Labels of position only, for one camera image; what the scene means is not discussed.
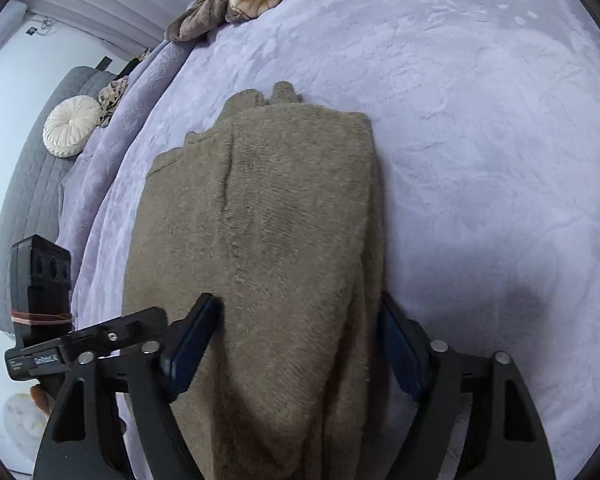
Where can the person's left hand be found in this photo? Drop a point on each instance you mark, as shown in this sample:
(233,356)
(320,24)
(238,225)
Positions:
(41,399)

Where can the grey-brown fleece garment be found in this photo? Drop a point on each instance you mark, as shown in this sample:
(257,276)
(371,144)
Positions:
(200,20)

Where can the round white pleated pillow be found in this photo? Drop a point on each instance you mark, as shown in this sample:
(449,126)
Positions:
(72,127)

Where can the grey quilted headboard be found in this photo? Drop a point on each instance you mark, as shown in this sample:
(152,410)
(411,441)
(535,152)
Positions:
(30,200)

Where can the lavender embossed quilt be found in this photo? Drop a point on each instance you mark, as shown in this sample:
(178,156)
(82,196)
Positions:
(115,150)

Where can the lavender plush bed sheet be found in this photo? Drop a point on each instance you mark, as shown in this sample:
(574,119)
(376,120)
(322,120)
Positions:
(480,160)

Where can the brown fuzzy sweater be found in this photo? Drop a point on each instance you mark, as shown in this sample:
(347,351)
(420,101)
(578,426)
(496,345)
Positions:
(280,210)

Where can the crumpled beige cloth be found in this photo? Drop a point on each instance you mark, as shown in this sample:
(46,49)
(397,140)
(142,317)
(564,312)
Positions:
(111,100)

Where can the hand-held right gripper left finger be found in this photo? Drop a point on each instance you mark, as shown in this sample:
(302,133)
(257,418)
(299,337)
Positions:
(195,350)

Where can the pale grey curtain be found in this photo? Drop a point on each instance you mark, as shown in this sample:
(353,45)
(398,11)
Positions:
(120,5)

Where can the black item behind bed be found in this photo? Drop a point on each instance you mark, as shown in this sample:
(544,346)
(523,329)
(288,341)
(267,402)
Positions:
(130,67)

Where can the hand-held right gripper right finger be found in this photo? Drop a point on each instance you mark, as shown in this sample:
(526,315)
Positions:
(402,360)

